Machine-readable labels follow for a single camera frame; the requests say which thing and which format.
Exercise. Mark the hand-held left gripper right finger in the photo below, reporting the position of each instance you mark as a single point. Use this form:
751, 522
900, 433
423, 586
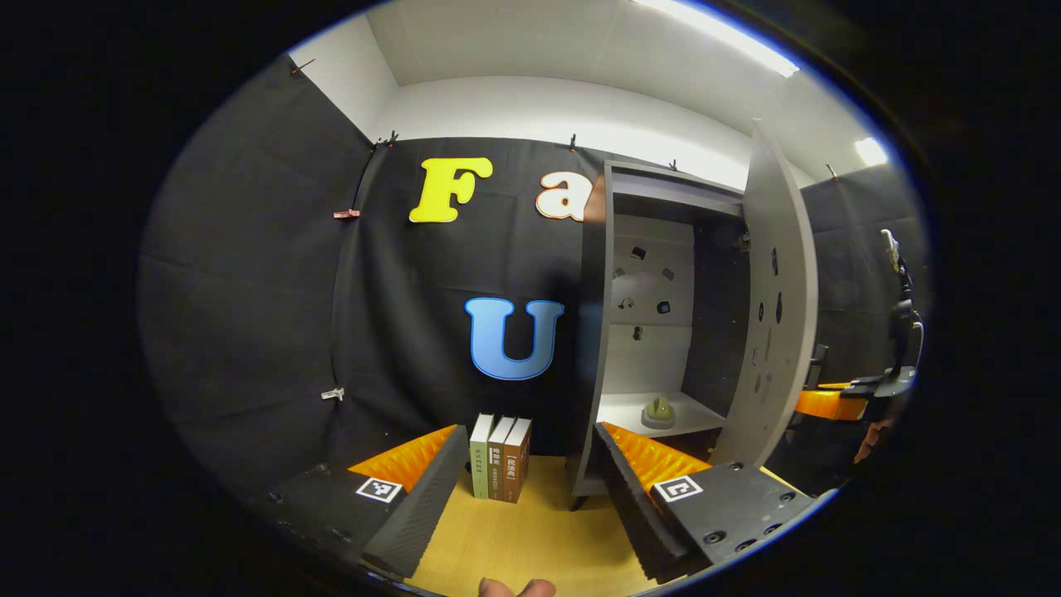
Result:
634, 514

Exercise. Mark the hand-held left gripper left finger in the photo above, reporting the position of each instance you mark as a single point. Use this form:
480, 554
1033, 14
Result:
423, 514

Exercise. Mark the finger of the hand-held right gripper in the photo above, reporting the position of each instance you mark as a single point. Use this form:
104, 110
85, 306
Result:
837, 385
829, 405

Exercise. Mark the white cabinet shelf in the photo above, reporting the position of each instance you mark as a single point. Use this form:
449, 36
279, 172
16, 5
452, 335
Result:
630, 410

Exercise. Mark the dark grey cabinet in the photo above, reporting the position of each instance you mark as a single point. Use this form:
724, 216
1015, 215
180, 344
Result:
593, 332

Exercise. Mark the green spine book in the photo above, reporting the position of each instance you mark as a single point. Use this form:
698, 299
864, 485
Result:
481, 456

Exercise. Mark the dark brown book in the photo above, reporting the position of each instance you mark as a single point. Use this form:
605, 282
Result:
499, 464

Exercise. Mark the reddish brown book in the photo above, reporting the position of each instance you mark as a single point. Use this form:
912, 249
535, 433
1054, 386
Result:
515, 464

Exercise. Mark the white clip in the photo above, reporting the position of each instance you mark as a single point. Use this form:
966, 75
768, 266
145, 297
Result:
332, 394

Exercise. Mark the short ceiling light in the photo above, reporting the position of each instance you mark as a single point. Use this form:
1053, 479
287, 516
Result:
870, 152

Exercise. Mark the black backdrop cloth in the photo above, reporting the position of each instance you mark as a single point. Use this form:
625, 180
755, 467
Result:
249, 290

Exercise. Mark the long ceiling strip light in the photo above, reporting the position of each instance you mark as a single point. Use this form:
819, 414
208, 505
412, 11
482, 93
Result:
721, 33

